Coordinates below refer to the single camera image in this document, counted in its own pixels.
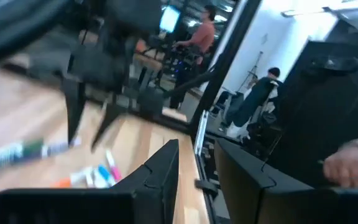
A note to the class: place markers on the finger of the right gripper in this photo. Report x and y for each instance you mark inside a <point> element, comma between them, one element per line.
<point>110,116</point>
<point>75,105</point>

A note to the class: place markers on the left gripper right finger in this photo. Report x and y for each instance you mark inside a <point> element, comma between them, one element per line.
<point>241,193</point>

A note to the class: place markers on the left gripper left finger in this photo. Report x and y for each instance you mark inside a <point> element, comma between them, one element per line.
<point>160,193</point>

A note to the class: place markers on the green cap small marker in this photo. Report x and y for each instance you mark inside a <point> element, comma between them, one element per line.
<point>32,149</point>

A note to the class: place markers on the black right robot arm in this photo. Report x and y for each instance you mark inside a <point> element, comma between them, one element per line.
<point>11,25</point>

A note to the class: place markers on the pink cap small marker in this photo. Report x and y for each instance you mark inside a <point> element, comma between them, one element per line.
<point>115,171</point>

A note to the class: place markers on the lit computer monitor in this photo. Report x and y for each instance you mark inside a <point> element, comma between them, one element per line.
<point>169,19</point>

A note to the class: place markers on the person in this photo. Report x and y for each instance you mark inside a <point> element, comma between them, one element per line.
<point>202,37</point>
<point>253,99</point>

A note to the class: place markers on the person's hand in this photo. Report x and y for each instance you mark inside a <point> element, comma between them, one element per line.
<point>346,168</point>

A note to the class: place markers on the large black panel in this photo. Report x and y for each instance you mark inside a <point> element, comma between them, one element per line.
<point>337,102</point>

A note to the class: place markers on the white metal rail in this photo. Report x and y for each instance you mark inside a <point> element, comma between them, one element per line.
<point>201,137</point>

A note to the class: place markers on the black frame post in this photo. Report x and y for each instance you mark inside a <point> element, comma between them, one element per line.
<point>225,62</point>

